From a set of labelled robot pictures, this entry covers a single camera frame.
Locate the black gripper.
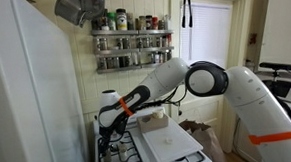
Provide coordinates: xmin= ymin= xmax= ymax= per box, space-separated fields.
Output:
xmin=97 ymin=120 xmax=121 ymax=158

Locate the clear plastic water bottle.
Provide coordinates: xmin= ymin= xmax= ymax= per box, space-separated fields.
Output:
xmin=109 ymin=138 xmax=121 ymax=153

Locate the dark spice bottle steel cap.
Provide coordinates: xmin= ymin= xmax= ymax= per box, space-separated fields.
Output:
xmin=103 ymin=148 xmax=114 ymax=162

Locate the red spice jar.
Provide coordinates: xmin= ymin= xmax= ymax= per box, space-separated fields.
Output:
xmin=166 ymin=34 xmax=173 ymax=48
xmin=151 ymin=16 xmax=160 ymax=32

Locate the black spice jar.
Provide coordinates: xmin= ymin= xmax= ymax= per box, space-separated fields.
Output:
xmin=100 ymin=15 xmax=111 ymax=31

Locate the green lid spice jar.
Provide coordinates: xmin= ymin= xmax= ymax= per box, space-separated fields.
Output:
xmin=107 ymin=11 xmax=118 ymax=32

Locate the glass spice jar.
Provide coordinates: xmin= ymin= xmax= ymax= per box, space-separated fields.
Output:
xmin=157 ymin=19 xmax=166 ymax=31
xmin=126 ymin=12 xmax=136 ymax=31
xmin=145 ymin=14 xmax=154 ymax=31
xmin=163 ymin=14 xmax=172 ymax=31

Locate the brown spice jar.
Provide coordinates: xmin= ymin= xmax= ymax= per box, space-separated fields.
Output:
xmin=138 ymin=15 xmax=148 ymax=31

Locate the white shaker steel cap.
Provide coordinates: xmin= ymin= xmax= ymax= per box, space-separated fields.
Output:
xmin=118 ymin=142 xmax=129 ymax=162

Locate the black burner grate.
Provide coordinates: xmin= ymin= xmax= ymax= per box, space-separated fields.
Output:
xmin=96 ymin=129 xmax=147 ymax=162
xmin=162 ymin=150 xmax=207 ymax=162

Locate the white gas stove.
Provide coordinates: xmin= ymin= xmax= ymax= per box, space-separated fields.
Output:
xmin=90 ymin=102 xmax=215 ymax=162

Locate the wooden cutting board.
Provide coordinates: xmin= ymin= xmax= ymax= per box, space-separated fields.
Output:
xmin=135 ymin=112 xmax=170 ymax=135

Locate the white patterned paper cup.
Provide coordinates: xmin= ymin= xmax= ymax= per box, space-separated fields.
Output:
xmin=151 ymin=108 xmax=166 ymax=121

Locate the white refrigerator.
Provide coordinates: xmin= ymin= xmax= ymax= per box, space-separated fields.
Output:
xmin=0 ymin=0 xmax=93 ymax=162

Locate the brown paper bag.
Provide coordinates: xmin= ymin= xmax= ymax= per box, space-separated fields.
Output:
xmin=179 ymin=117 xmax=228 ymax=162

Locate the white cabinet door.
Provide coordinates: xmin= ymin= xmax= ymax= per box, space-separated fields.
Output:
xmin=169 ymin=95 xmax=227 ymax=131

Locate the white label black lid jar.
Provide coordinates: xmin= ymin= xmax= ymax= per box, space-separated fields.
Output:
xmin=115 ymin=8 xmax=129 ymax=31

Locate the large hanging steel pot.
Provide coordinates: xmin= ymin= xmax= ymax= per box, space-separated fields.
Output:
xmin=77 ymin=0 xmax=109 ymax=28

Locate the small steel pot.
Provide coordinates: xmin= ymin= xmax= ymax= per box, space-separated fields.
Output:
xmin=53 ymin=0 xmax=88 ymax=29

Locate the white window blind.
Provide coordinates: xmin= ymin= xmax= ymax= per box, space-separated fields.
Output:
xmin=178 ymin=0 xmax=236 ymax=72

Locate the orange velcro strap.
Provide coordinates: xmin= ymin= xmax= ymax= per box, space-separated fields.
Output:
xmin=118 ymin=96 xmax=135 ymax=117
xmin=247 ymin=129 xmax=291 ymax=146

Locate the metal wall spice rack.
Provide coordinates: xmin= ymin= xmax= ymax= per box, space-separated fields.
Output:
xmin=91 ymin=25 xmax=177 ymax=75

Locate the black stereo camera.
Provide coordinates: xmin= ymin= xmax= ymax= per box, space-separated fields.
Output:
xmin=258 ymin=60 xmax=291 ymax=74

